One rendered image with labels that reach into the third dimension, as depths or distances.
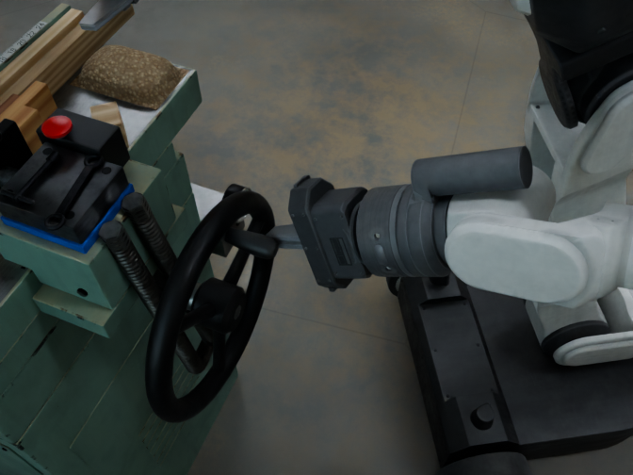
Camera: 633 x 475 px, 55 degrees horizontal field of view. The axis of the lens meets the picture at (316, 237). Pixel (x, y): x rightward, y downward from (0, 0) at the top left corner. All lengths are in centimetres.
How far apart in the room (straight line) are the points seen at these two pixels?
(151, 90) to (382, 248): 44
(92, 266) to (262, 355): 102
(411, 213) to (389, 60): 190
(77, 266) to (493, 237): 40
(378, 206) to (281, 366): 108
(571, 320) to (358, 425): 56
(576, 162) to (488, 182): 36
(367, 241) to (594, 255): 19
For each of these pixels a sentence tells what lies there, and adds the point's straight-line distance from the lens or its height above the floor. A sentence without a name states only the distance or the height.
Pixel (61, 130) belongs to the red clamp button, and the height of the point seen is 102.
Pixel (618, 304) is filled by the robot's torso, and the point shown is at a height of 32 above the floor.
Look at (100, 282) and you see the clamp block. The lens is 66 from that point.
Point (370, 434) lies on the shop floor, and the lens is 154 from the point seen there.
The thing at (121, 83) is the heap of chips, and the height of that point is 92.
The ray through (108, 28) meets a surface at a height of 91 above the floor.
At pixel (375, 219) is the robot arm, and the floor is 102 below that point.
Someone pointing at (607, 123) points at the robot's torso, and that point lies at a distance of 82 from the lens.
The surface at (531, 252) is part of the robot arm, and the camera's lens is 48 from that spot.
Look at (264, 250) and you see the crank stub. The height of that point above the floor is 93.
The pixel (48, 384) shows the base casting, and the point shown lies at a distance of 85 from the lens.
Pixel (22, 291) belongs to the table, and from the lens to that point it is 73.
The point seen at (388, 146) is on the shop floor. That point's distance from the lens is 207.
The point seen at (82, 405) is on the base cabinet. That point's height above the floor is 63.
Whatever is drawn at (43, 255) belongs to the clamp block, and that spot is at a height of 94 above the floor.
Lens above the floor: 145
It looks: 53 degrees down
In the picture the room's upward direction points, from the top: straight up
